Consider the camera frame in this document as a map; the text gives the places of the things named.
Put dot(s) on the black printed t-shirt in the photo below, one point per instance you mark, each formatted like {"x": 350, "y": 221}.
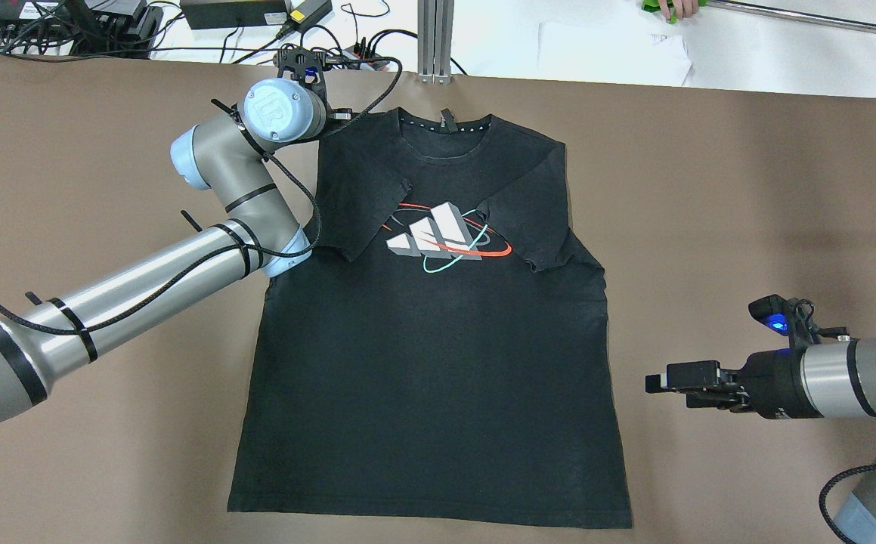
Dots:
{"x": 443, "y": 351}

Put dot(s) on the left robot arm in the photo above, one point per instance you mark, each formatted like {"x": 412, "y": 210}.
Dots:
{"x": 225, "y": 154}

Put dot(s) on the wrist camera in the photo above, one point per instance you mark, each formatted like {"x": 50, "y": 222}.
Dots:
{"x": 793, "y": 319}
{"x": 304, "y": 66}

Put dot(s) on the aluminium frame post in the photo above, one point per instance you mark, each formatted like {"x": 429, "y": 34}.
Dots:
{"x": 434, "y": 36}

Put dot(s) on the green toy object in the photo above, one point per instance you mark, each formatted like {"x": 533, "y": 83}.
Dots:
{"x": 673, "y": 11}

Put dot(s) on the black power adapter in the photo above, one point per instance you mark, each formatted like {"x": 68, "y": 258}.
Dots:
{"x": 232, "y": 14}

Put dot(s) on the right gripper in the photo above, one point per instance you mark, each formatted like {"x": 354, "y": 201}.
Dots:
{"x": 772, "y": 382}

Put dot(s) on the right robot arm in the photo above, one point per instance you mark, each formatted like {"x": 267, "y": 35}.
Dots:
{"x": 833, "y": 380}

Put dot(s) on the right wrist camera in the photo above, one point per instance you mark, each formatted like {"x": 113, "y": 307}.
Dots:
{"x": 793, "y": 319}

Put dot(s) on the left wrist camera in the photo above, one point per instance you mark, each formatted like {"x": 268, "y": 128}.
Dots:
{"x": 304, "y": 66}

